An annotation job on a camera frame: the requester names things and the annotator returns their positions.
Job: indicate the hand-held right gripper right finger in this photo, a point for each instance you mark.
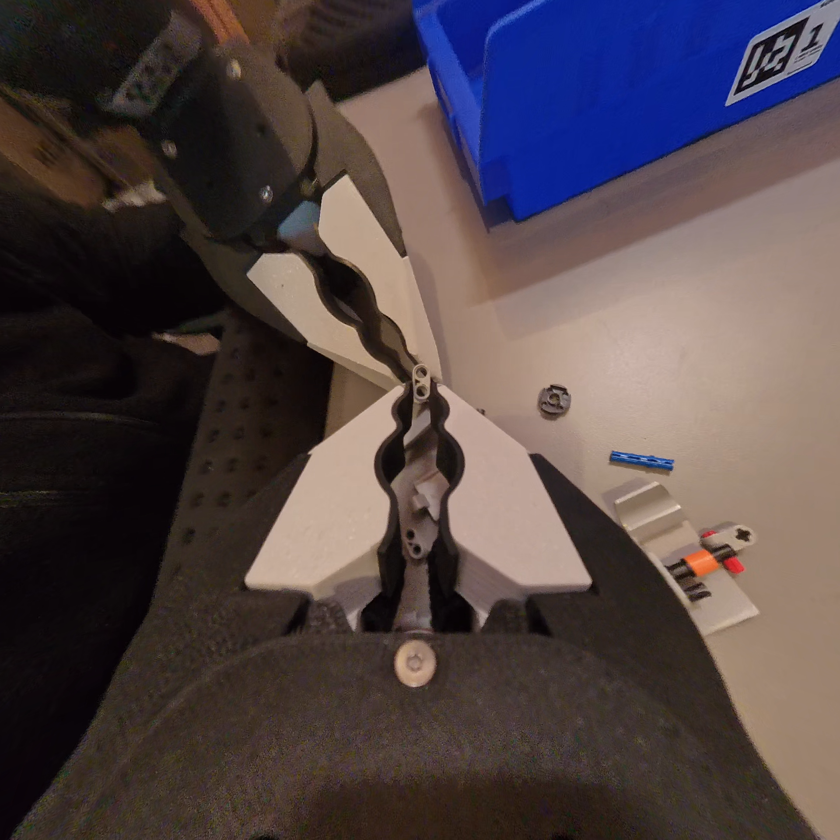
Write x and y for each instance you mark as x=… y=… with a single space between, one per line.
x=518 y=525

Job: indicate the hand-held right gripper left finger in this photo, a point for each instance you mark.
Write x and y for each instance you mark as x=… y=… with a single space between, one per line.
x=315 y=525

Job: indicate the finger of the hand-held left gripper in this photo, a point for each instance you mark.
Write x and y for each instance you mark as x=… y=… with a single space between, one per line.
x=387 y=262
x=295 y=295

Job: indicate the grey two-hole connector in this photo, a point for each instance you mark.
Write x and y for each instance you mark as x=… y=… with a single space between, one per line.
x=415 y=544
x=422 y=382

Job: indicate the blue parts bin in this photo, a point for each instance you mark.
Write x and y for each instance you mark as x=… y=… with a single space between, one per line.
x=590 y=98

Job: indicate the person's left forearm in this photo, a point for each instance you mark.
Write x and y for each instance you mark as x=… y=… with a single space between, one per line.
x=98 y=249

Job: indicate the grey curved panel piece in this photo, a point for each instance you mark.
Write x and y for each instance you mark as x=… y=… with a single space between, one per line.
x=430 y=492

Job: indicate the black dimpled foam pad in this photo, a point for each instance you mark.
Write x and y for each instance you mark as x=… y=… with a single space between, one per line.
x=354 y=39
x=249 y=407

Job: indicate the dark grey round block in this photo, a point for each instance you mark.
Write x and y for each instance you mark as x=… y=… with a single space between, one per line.
x=556 y=400

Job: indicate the blue long pin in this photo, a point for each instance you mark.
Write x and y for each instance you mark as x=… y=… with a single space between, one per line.
x=642 y=460

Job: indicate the grey orange block assembly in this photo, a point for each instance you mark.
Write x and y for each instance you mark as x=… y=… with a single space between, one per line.
x=689 y=577

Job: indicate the cardboard box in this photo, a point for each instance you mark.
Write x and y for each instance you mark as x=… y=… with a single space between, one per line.
x=46 y=151

